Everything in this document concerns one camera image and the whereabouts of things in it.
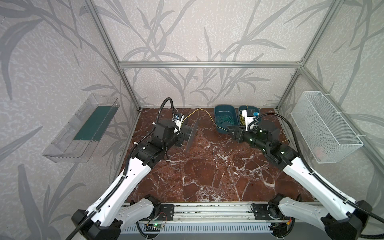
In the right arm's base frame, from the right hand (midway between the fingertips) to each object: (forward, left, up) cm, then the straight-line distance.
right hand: (228, 122), depth 69 cm
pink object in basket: (-11, -44, -11) cm, 46 cm away
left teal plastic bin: (+39, -6, -32) cm, 51 cm away
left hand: (+1, +22, -3) cm, 22 cm away
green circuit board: (-38, +36, -33) cm, 62 cm away
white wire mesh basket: (-10, -40, +2) cm, 42 cm away
